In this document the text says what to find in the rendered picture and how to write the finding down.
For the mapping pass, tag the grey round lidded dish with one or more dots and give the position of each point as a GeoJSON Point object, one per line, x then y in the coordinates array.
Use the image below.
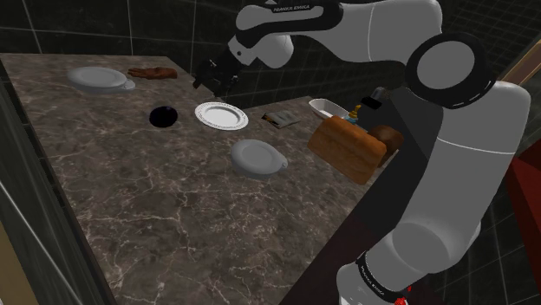
{"type": "Point", "coordinates": [256, 158]}
{"type": "Point", "coordinates": [98, 79]}

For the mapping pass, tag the dark brown round loaf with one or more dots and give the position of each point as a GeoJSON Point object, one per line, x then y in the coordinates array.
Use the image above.
{"type": "Point", "coordinates": [389, 137]}

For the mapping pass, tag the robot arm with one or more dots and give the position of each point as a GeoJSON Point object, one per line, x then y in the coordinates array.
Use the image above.
{"type": "Point", "coordinates": [473, 139]}

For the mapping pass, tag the white patterned rim plate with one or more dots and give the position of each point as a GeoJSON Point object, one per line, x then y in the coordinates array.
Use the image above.
{"type": "Point", "coordinates": [221, 115]}

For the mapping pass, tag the black bowl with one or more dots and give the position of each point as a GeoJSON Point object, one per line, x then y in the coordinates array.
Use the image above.
{"type": "Point", "coordinates": [163, 116]}

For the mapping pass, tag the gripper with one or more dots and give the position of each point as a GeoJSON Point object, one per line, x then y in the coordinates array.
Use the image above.
{"type": "Point", "coordinates": [217, 72]}

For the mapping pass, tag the blue bottle with yellow pump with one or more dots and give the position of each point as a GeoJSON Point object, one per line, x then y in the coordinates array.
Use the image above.
{"type": "Point", "coordinates": [353, 115]}

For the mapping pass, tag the white oval dish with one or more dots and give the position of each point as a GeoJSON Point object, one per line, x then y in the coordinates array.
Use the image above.
{"type": "Point", "coordinates": [325, 109]}

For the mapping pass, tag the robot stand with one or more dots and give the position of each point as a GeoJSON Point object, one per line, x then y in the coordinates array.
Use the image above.
{"type": "Point", "coordinates": [380, 198]}

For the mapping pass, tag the grey folded cloth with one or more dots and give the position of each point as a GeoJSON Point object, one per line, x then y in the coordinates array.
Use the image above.
{"type": "Point", "coordinates": [282, 118]}

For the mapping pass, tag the brown bread loaf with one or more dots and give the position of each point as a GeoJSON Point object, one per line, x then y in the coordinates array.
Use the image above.
{"type": "Point", "coordinates": [346, 148]}

